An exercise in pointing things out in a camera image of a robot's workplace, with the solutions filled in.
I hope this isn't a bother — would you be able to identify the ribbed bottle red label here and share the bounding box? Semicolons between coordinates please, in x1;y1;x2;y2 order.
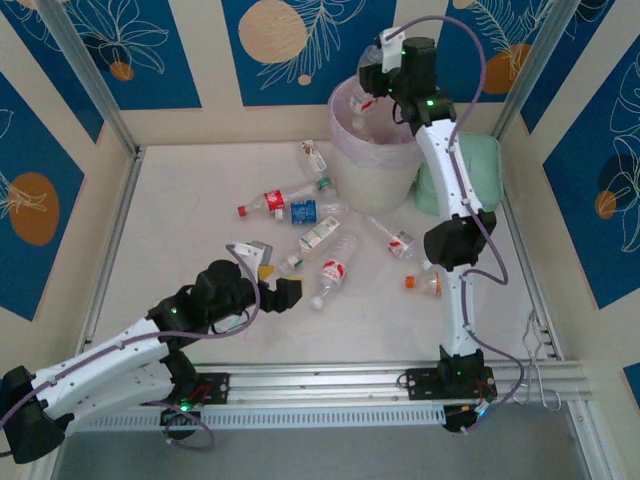
309;233;359;311

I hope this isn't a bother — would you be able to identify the pale purple bin liner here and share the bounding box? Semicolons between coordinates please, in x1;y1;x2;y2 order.
327;79;426;164

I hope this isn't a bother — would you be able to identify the white carton bottle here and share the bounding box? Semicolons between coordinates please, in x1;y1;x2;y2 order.
279;214;342;276

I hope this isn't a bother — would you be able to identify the blue label plastic bottle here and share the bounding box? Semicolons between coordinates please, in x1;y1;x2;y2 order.
272;198;351;225

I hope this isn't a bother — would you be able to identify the cola bottle red cap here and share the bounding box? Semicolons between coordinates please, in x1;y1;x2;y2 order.
236;182;324;220

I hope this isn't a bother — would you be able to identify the colourful label green cap bottle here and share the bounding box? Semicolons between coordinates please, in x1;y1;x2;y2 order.
298;139;335;192

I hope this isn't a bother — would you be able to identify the cream waste bin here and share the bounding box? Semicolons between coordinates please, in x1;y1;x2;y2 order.
327;79;426;209

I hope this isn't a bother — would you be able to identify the clear bottle red white label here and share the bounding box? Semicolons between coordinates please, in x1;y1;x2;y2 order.
367;214;434;272

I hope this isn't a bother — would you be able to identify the orange label orange cap bottle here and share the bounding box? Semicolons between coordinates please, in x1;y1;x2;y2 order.
403;272;444;299

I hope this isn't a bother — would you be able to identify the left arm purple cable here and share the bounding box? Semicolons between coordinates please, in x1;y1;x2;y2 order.
0;243;264;459

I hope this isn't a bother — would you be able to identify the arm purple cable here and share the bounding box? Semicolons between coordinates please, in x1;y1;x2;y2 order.
392;14;526;436
0;243;264;459

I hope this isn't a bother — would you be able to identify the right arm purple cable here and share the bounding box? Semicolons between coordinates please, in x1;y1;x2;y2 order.
392;14;526;436

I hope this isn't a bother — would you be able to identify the left black mount plate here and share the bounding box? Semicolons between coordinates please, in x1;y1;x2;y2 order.
174;372;230;407

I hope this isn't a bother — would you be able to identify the black mount plate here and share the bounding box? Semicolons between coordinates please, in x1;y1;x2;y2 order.
405;367;497;402
174;372;230;407

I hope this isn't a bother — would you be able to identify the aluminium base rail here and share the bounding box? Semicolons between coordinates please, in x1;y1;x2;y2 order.
42;359;594;409

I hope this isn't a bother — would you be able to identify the aluminium frame post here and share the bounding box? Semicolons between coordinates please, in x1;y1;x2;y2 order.
492;0;586;146
37;0;140;157

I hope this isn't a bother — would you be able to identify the white slotted cable duct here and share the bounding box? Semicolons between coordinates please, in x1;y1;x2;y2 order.
64;403;447;433

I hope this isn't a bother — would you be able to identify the aluminium side rail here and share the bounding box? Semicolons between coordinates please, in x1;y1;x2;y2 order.
74;147;146;351
499;197;564;362

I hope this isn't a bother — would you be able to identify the right black mount plate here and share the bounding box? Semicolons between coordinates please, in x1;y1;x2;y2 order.
405;367;497;402

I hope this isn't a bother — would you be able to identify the white wire hook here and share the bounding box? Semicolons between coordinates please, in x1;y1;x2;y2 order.
519;308;564;414

